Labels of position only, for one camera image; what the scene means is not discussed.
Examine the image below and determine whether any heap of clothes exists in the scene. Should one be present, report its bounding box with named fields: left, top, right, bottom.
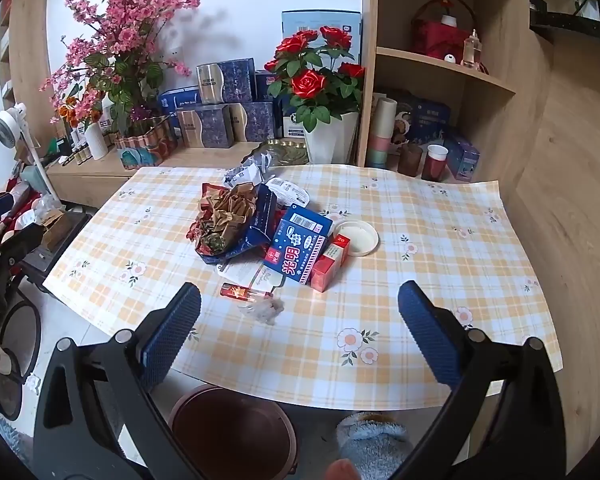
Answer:
left=0, top=170, right=61, bottom=256

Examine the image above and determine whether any red gift basket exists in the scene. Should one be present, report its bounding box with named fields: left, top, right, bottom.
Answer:
left=410, top=0, right=475, bottom=59

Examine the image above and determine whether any red paper cup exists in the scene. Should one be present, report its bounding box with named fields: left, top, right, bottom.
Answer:
left=420, top=144, right=449, bottom=182

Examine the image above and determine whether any blue white carton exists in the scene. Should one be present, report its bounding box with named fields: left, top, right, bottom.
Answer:
left=264, top=205, right=333, bottom=287

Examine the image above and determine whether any crumpled white blue wrapper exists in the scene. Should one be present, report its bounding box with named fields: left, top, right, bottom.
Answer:
left=223, top=154, right=274, bottom=187

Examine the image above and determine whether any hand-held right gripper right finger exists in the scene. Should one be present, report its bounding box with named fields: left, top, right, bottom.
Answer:
left=396, top=280, right=567, bottom=480

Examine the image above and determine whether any flat blue box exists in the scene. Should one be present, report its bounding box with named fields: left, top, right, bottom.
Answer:
left=159, top=87, right=202, bottom=117

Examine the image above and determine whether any blue printed box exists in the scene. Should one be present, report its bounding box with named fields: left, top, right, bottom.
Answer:
left=394, top=89, right=452, bottom=147

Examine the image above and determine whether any wooden sideboard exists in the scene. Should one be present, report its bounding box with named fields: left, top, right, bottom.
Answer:
left=44, top=140, right=263, bottom=209

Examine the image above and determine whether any glass perfume bottle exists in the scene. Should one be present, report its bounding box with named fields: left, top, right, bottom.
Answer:
left=460, top=28, right=484, bottom=69

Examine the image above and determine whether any brown cup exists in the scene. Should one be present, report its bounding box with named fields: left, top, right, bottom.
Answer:
left=397, top=142, right=425, bottom=178

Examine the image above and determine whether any red cigarette box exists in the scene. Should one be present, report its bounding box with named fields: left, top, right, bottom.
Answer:
left=310, top=232, right=352, bottom=292

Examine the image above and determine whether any wooden shelf unit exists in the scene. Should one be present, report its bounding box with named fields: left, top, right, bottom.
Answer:
left=357, top=0, right=553, bottom=196

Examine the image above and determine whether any black case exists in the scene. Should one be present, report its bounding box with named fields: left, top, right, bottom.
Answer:
left=39, top=209, right=94, bottom=262

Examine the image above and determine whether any white paper sheet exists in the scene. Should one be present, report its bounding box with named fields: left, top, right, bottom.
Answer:
left=219, top=257, right=293, bottom=292

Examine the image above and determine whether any blue snack bag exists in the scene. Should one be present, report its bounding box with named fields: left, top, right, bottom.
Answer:
left=202, top=184, right=281, bottom=267

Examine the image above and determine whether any white round lid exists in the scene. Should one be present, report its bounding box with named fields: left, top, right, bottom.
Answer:
left=332, top=220, right=380, bottom=257

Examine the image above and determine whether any dark blue box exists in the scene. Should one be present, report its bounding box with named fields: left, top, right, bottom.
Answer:
left=254, top=70, right=283, bottom=103

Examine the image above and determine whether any red rose plant white pot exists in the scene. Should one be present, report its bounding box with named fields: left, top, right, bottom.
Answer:
left=264, top=25, right=367, bottom=166

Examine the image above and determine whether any black speckled counter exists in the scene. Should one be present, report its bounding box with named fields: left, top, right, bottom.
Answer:
left=527, top=0, right=600, bottom=37

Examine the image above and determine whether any row of small bottles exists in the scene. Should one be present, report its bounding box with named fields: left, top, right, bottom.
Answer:
left=59, top=142, right=92, bottom=167

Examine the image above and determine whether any white stand fan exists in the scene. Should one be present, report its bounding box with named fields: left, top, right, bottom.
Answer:
left=0, top=102, right=57, bottom=201

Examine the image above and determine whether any person's right leg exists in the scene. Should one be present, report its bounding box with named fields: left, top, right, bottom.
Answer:
left=335, top=412, right=414, bottom=480

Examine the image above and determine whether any stack of pastel cups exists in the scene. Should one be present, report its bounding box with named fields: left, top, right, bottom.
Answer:
left=367, top=92, right=399, bottom=170

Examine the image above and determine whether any gold green tray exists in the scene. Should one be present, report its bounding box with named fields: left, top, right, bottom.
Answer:
left=240, top=140, right=309, bottom=167

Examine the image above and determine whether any white barcode packet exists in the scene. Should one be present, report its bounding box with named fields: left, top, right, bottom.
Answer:
left=264, top=176, right=312, bottom=209

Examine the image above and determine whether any black round frame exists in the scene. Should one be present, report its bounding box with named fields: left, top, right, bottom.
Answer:
left=0, top=299, right=44, bottom=422

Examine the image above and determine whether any orange flower bunch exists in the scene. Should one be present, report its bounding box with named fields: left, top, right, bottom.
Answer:
left=56, top=94, right=102, bottom=128

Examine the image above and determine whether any striped wavy tin planter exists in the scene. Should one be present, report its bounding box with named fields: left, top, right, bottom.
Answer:
left=112, top=115, right=179, bottom=169

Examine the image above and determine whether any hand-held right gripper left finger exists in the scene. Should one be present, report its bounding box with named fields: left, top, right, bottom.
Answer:
left=32, top=282, right=202, bottom=480

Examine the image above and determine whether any pink blossom plant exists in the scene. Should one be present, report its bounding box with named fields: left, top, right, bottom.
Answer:
left=40, top=0, right=202, bottom=136

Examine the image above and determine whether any brown plastic bin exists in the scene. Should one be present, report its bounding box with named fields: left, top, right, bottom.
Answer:
left=167, top=385, right=301, bottom=480

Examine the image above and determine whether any small blue box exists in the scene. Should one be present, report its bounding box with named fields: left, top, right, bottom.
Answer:
left=447, top=134, right=482, bottom=182

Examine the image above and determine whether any crumpled clear wrap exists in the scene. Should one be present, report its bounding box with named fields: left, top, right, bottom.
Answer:
left=241, top=297, right=286, bottom=324

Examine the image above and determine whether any brown gold crumpled wrapper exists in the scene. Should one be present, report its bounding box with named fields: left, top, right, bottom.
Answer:
left=186, top=182, right=261, bottom=261

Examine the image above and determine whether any large light blue carton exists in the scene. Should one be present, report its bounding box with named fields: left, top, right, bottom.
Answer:
left=281, top=9, right=362, bottom=61

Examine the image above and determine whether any white blue box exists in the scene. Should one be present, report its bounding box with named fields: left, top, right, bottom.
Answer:
left=282, top=105, right=308, bottom=140

